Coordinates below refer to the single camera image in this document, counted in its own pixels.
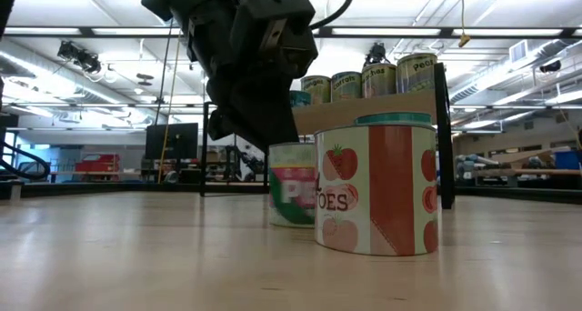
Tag black aluminium rig frame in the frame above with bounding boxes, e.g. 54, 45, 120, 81
0, 25, 582, 41

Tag wooden background workbench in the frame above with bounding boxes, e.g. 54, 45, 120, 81
472, 166, 582, 177

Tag black ceiling spotlight with cable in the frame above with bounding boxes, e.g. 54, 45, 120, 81
363, 41, 388, 69

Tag thin black hanging cable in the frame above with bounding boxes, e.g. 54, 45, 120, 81
153, 19, 175, 126

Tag blue storage bin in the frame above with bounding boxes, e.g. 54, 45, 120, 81
553, 149, 582, 171

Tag black left wrist camera cable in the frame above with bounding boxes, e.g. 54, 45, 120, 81
311, 0, 357, 32

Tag yellow hanging cord plug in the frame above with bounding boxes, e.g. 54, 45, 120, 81
457, 0, 472, 49

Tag red tool cart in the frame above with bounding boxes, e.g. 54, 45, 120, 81
74, 153, 122, 174

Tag green oranges can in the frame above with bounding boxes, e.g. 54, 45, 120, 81
300, 75, 333, 105

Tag tall green peas can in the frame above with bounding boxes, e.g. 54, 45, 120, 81
396, 52, 439, 95

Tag black background robot arms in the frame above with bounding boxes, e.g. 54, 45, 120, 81
225, 145, 267, 183

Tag white air vent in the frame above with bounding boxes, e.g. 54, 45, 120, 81
508, 39, 529, 64

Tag thick black cable loop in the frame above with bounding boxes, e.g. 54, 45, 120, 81
0, 140, 52, 182

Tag blue-grey peaches can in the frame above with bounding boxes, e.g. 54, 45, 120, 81
361, 62, 398, 99

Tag teal tuna fish can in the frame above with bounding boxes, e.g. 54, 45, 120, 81
288, 89, 313, 109

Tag black ceiling spotlight cluster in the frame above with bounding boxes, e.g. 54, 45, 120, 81
56, 41, 102, 75

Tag blue carrots can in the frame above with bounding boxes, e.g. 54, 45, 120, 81
330, 71, 364, 103

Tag blue-grey background machine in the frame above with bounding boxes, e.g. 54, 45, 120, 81
456, 153, 493, 181

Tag teal-rimmed white can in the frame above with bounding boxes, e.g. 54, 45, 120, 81
353, 111, 433, 126

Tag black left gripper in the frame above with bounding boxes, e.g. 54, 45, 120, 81
181, 0, 300, 152

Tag thin yellow hanging cable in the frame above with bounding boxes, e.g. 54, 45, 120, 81
157, 28, 182, 185

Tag black ceiling speaker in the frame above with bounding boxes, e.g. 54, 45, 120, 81
538, 59, 563, 74

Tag short pink-label peas can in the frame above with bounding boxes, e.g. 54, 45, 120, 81
266, 141, 318, 229

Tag black shelf leg frame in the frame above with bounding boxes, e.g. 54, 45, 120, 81
433, 62, 457, 210
198, 100, 270, 198

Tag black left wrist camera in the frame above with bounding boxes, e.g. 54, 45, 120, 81
230, 0, 320, 81

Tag white red tomatoes can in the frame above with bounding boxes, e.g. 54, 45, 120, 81
313, 123, 440, 257

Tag black computer monitor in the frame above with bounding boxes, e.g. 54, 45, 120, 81
145, 122, 200, 161

